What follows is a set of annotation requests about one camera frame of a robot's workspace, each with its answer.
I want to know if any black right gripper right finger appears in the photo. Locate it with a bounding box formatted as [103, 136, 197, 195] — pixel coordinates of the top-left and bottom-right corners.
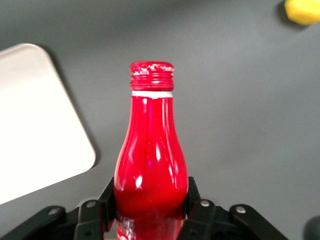
[176, 176, 289, 240]

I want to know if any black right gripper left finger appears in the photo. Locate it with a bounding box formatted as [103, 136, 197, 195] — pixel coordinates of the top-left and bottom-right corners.
[0, 176, 116, 240]

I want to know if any red coke bottle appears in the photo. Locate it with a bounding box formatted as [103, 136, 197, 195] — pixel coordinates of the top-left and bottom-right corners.
[113, 60, 189, 240]

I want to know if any beige plastic tray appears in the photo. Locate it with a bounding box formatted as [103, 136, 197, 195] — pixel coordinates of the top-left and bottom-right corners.
[0, 42, 97, 206]

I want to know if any yellow lemon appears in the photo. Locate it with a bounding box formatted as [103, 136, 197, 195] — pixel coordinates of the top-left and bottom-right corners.
[284, 0, 320, 26]

